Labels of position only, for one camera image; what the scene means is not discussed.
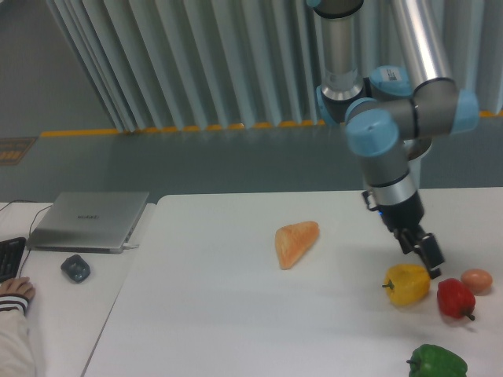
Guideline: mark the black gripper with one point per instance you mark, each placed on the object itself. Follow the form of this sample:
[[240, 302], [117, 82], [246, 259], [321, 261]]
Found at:
[[403, 219]]

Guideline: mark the yellow bell pepper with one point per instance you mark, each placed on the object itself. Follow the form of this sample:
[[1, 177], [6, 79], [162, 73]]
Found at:
[[406, 284]]

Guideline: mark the red bell pepper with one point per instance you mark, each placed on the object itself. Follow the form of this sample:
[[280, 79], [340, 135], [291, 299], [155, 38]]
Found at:
[[455, 300]]

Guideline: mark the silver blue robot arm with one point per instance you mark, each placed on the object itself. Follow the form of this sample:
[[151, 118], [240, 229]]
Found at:
[[377, 131]]

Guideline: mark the black computer mouse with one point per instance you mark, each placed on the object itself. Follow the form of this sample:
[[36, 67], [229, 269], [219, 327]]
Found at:
[[76, 268]]

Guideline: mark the orange triangular bread slice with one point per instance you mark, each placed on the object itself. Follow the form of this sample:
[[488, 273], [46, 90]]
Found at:
[[293, 241]]

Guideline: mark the white folding curtain screen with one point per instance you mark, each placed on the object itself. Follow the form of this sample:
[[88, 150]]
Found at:
[[181, 64]]

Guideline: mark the green bell pepper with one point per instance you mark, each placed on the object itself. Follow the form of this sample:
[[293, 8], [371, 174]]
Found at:
[[433, 360]]

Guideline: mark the white sleeved forearm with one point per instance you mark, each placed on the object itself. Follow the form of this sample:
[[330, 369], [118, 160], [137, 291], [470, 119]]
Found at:
[[16, 356]]

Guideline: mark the silver closed laptop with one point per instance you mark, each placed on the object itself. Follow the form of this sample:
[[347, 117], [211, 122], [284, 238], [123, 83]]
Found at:
[[98, 222]]

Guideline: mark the black keyboard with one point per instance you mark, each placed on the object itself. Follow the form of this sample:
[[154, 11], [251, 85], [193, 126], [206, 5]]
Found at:
[[11, 253]]

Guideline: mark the person's hand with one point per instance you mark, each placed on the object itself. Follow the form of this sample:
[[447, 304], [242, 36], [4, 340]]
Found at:
[[22, 287]]

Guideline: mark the brown egg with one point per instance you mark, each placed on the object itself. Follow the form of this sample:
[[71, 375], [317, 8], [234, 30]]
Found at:
[[478, 281]]

